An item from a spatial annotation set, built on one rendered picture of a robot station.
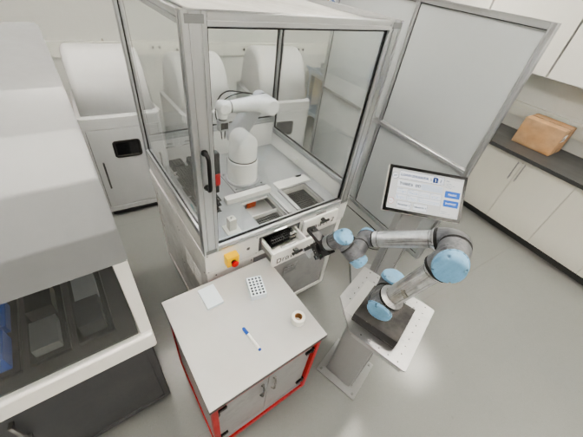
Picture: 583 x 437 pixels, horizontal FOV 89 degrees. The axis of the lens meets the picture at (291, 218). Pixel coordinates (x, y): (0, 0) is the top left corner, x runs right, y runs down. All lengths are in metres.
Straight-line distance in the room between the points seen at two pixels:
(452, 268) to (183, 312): 1.21
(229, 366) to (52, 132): 1.08
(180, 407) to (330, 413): 0.93
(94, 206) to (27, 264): 0.21
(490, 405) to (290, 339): 1.67
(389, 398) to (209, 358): 1.36
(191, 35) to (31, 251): 0.73
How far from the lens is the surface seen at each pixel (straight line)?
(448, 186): 2.24
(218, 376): 1.47
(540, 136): 4.22
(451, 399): 2.64
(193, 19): 1.08
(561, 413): 3.11
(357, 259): 1.34
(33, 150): 0.98
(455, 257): 1.17
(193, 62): 1.10
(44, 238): 0.98
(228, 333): 1.55
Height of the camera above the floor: 2.13
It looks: 41 degrees down
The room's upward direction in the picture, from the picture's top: 9 degrees clockwise
